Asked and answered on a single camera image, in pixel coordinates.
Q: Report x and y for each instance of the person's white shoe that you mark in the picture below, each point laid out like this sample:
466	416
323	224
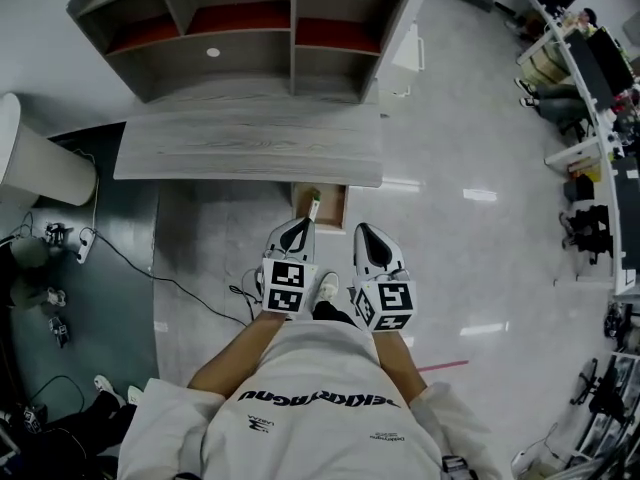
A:
135	394
326	288
107	387

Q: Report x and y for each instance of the person's white shirt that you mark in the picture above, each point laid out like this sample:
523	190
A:
310	418

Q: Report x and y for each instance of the metal storage rack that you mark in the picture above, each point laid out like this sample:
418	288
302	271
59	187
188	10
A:
610	408

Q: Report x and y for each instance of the white power strip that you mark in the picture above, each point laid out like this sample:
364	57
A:
86	245

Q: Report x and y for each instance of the person's black trousers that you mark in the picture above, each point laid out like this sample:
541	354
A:
335	314

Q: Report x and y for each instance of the person's right forearm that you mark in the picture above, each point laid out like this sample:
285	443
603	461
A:
400	368

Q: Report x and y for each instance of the white round pedestal table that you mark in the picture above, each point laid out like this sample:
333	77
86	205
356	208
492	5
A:
40	163

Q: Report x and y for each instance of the black computer monitor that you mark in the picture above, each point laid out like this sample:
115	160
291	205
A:
600	65

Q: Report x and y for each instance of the green plastic box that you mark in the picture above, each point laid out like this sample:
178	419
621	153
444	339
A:
314	207

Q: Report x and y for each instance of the grey shelf unit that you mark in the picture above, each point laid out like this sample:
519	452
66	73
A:
240	73

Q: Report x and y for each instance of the red floor tape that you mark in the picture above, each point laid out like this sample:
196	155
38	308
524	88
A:
442	365

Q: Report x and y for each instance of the grey wooden desk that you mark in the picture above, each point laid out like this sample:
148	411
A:
250	143

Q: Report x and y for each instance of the person's left forearm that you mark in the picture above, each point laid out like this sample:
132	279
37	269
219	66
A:
235	358

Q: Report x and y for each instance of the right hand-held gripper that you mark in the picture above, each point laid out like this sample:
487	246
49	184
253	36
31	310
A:
392	303

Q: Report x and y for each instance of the wooden drawer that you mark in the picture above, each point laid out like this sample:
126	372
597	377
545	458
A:
330	208

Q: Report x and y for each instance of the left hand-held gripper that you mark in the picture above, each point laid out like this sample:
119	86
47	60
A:
286	288

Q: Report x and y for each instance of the white office desk row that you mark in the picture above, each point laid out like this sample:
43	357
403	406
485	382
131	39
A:
590	118

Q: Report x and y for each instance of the white round shelf sticker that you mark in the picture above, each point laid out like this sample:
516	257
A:
213	52

